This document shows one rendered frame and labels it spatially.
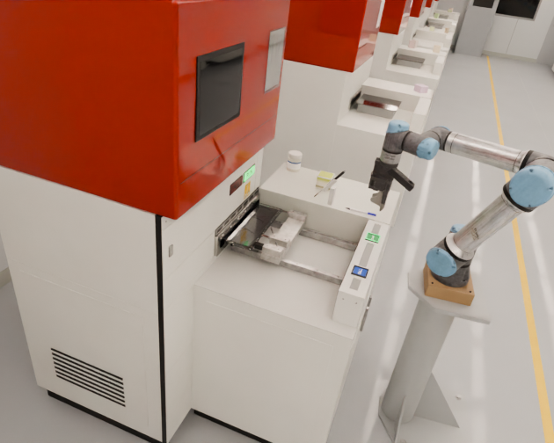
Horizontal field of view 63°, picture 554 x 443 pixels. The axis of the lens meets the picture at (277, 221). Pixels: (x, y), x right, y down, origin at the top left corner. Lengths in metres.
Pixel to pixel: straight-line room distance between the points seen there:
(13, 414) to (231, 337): 1.14
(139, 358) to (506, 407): 1.93
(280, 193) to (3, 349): 1.67
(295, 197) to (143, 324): 0.89
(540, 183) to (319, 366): 0.96
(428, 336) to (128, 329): 1.23
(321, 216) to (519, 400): 1.53
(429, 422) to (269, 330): 1.14
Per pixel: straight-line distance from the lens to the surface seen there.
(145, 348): 1.82
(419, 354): 2.18
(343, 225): 2.11
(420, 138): 1.68
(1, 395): 2.64
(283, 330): 1.72
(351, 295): 1.61
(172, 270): 1.58
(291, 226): 2.05
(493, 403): 2.86
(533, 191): 1.54
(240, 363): 1.93
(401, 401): 2.41
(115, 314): 1.79
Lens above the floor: 1.95
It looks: 31 degrees down
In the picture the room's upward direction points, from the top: 7 degrees clockwise
